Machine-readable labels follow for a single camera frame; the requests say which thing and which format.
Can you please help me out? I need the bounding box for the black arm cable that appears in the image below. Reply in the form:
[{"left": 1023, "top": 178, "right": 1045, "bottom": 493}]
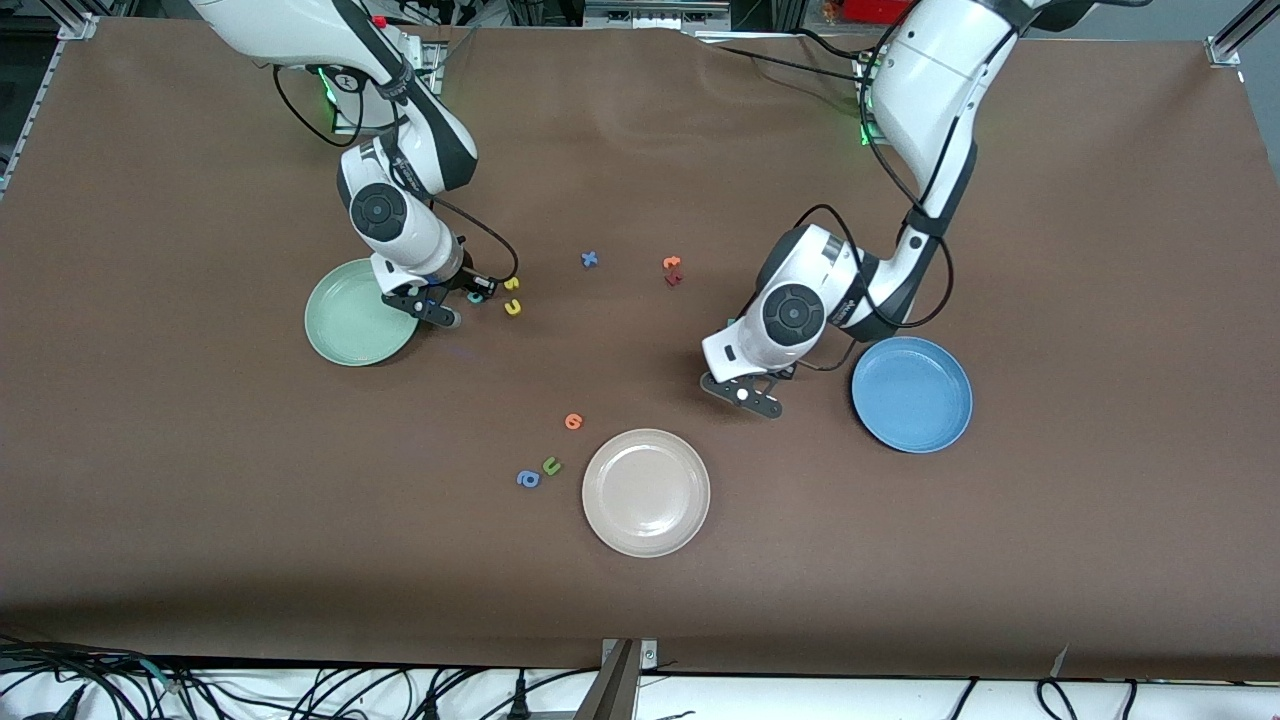
[
  {"left": 272, "top": 62, "right": 521, "bottom": 291},
  {"left": 790, "top": 20, "right": 1011, "bottom": 376}
]

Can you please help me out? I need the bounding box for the metal table clamp bracket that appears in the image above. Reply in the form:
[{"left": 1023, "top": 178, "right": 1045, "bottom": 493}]
[{"left": 575, "top": 637, "right": 661, "bottom": 720}]

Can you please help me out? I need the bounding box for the beige plate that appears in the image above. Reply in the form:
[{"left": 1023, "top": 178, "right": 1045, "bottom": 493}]
[{"left": 581, "top": 428, "right": 712, "bottom": 559}]

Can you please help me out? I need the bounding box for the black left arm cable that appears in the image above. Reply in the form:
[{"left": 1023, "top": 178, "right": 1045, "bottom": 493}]
[{"left": 790, "top": 20, "right": 1011, "bottom": 376}]

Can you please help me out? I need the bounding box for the green plate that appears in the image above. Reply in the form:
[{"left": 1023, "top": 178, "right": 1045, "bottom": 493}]
[{"left": 304, "top": 258, "right": 423, "bottom": 368}]

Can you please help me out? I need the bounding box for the aluminium frame bar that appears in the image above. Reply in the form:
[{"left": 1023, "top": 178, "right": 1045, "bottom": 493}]
[{"left": 585, "top": 0, "right": 731, "bottom": 33}]

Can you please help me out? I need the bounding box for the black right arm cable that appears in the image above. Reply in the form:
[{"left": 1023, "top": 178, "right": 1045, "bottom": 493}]
[{"left": 272, "top": 62, "right": 521, "bottom": 291}]

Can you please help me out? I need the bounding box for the blue plate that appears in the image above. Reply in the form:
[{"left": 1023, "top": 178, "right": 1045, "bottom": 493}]
[{"left": 851, "top": 336, "right": 974, "bottom": 455}]

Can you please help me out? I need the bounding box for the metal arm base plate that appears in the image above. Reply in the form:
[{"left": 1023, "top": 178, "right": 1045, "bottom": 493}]
[
  {"left": 855, "top": 50, "right": 886, "bottom": 147},
  {"left": 330, "top": 35, "right": 446, "bottom": 136}
]

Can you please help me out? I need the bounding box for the brown table cover sheet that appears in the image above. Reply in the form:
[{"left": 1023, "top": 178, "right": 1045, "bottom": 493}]
[{"left": 0, "top": 18, "right": 1280, "bottom": 683}]

